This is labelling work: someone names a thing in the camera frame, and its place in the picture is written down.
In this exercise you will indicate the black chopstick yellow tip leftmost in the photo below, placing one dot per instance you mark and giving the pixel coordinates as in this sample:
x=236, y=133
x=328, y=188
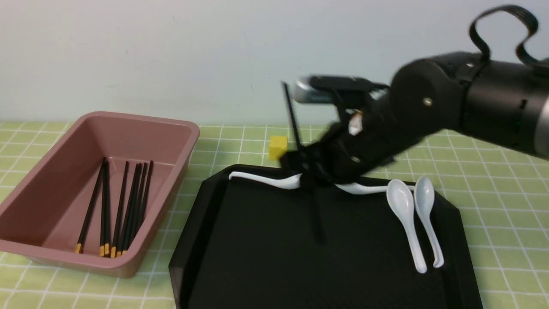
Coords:
x=90, y=211

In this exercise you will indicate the black plastic tray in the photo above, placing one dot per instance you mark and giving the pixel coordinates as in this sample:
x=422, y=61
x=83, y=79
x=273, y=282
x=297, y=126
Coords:
x=247, y=245

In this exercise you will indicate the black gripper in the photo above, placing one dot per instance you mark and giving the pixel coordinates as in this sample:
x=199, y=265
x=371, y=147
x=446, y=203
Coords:
x=341, y=157

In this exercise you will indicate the yellow cube block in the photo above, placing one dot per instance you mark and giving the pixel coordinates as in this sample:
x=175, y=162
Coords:
x=277, y=146

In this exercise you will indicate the pink plastic rectangular bin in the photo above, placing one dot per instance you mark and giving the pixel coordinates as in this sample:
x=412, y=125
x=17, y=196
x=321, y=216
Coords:
x=42, y=217

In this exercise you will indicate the white ceramic spoon far left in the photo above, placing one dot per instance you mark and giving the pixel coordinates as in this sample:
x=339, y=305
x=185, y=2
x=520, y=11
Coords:
x=289, y=183

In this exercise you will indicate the white ceramic spoon upper middle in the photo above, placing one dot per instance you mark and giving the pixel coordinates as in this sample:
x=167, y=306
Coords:
x=359, y=189

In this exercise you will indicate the white ceramic spoon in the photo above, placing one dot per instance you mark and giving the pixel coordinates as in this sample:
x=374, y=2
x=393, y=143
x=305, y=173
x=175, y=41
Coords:
x=359, y=189
x=289, y=183
x=401, y=202
x=424, y=197

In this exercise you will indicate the white ceramic spoon centre right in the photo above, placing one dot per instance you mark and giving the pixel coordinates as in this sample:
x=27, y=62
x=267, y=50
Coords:
x=401, y=202

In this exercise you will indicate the white ceramic spoon far right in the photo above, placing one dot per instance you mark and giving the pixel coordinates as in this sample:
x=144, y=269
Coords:
x=424, y=197

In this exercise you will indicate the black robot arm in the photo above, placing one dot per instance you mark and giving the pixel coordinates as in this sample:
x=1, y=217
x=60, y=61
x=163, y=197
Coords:
x=498, y=102

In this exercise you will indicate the black chopstick yellow tip rightmost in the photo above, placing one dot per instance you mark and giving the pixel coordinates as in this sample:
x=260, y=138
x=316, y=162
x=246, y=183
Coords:
x=143, y=201

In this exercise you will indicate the black chopstick yellow tip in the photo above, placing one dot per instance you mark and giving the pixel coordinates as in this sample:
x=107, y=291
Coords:
x=119, y=214
x=136, y=202
x=90, y=211
x=129, y=208
x=107, y=213
x=143, y=201
x=103, y=216

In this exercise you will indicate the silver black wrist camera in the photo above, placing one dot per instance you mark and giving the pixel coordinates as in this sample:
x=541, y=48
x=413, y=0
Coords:
x=314, y=89

